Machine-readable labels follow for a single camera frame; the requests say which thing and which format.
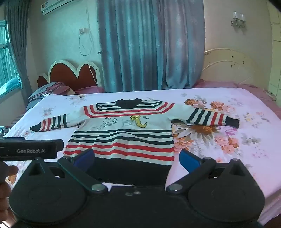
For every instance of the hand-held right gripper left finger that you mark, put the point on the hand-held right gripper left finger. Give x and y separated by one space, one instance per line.
84 159

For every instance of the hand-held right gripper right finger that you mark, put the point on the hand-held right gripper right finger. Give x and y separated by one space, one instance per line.
188 160

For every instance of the striped knit sweater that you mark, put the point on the striped knit sweater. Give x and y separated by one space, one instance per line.
123 140

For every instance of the person's left hand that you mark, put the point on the person's left hand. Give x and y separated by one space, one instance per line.
4 195

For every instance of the crumpled patterned cloth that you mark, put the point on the crumpled patterned cloth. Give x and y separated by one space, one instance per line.
4 129

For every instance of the floral bed sheet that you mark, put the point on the floral bed sheet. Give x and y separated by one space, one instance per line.
230 140

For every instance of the folded bedding pile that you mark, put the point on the folded bedding pile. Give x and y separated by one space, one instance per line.
44 92

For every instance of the teal pillow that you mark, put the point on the teal pillow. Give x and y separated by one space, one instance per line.
11 84

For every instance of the pink pillow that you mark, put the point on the pink pillow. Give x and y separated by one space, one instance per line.
92 89

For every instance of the red scalloped headboard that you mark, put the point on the red scalloped headboard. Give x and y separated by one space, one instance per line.
65 76

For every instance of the window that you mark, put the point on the window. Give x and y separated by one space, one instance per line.
6 61

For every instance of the grey window curtain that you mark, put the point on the grey window curtain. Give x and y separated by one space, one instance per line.
19 54

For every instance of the cream headboard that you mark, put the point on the cream headboard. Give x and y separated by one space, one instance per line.
230 65

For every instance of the blue curtain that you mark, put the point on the blue curtain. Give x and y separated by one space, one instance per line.
131 43
186 43

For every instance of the white air conditioner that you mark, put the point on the white air conditioner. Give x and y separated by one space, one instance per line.
54 5

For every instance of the crystal wall lamp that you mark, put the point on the crystal wall lamp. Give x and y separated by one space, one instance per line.
238 19

